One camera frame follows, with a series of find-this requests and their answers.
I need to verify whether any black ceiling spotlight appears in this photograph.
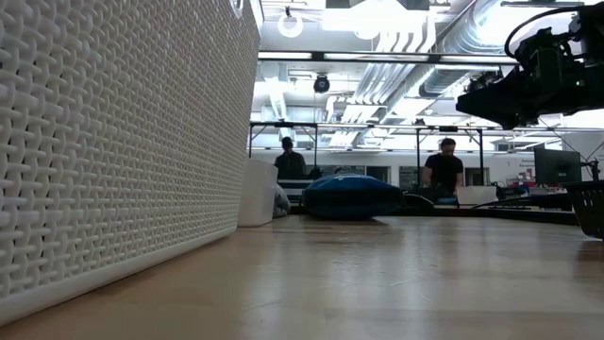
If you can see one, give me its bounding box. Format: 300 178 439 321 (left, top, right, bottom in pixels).
464 69 505 95

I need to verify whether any black computer monitor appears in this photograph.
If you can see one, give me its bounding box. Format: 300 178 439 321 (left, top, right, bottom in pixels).
533 147 582 186

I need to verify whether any person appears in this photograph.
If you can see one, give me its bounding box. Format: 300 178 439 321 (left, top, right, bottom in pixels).
274 136 308 180
421 137 465 197

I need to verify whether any white ring light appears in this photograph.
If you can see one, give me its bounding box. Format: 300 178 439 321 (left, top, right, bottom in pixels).
277 11 305 40

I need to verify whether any black overhead beam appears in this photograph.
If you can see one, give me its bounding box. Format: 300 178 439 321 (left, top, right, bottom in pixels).
258 50 520 66

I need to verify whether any blue first aid pouch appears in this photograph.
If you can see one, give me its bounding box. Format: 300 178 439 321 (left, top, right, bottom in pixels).
302 173 406 221

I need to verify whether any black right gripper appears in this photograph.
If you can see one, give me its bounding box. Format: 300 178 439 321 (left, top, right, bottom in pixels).
456 60 604 130

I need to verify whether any large white woven bin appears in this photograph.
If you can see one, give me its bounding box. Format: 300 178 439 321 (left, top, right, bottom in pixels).
0 0 261 327

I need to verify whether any black mesh basket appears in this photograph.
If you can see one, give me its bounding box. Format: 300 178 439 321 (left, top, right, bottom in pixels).
563 179 604 240

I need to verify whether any white box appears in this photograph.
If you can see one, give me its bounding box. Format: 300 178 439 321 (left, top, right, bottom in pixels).
456 185 499 206

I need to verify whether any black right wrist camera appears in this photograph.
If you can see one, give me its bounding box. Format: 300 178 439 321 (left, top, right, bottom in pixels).
513 26 575 79

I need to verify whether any small white plastic bin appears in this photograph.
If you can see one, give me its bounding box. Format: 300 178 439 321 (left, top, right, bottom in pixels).
237 158 279 228

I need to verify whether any grey patterned hospital gown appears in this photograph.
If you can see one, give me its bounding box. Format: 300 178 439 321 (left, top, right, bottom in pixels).
272 182 292 219

